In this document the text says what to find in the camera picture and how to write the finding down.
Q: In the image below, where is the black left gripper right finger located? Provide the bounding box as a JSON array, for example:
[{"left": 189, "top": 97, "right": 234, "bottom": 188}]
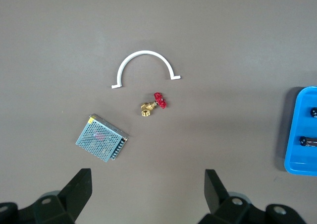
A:
[{"left": 199, "top": 168, "right": 308, "bottom": 224}]

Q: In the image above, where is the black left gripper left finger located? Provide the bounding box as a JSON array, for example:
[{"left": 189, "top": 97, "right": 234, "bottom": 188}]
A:
[{"left": 0, "top": 168, "right": 93, "bottom": 224}]

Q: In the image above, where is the metal mesh power supply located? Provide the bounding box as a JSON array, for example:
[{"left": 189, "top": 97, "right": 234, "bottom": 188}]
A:
[{"left": 75, "top": 113, "right": 129, "bottom": 163}]

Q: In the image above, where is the blue plastic tray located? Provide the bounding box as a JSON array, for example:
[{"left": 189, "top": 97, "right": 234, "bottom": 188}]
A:
[{"left": 284, "top": 86, "right": 317, "bottom": 177}]

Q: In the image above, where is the white half-round pipe clamp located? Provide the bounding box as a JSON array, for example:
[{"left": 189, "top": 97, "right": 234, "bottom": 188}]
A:
[{"left": 110, "top": 50, "right": 182, "bottom": 90}]

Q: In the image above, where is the brass valve red handle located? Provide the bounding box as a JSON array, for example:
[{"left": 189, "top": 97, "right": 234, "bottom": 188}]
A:
[{"left": 140, "top": 92, "right": 168, "bottom": 117}]

